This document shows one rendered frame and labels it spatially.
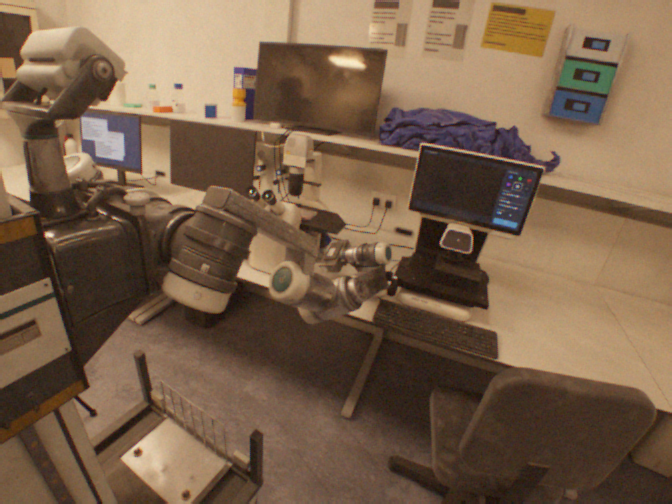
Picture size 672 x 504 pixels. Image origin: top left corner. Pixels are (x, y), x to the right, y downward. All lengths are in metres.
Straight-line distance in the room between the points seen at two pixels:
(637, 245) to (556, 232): 0.39
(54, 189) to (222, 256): 0.30
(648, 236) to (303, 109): 1.85
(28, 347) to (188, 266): 0.26
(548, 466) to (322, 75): 1.80
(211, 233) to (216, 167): 1.21
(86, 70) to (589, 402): 1.16
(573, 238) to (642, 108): 0.69
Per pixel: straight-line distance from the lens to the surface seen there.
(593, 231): 2.05
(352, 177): 1.98
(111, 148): 2.50
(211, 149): 1.80
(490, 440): 1.04
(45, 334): 0.64
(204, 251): 0.59
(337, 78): 1.85
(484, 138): 1.65
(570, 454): 1.13
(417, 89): 2.00
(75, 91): 0.60
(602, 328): 1.77
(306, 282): 0.76
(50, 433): 0.83
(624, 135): 2.13
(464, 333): 1.29
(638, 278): 2.23
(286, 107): 1.95
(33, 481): 0.89
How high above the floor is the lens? 1.49
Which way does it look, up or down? 25 degrees down
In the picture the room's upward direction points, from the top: 7 degrees clockwise
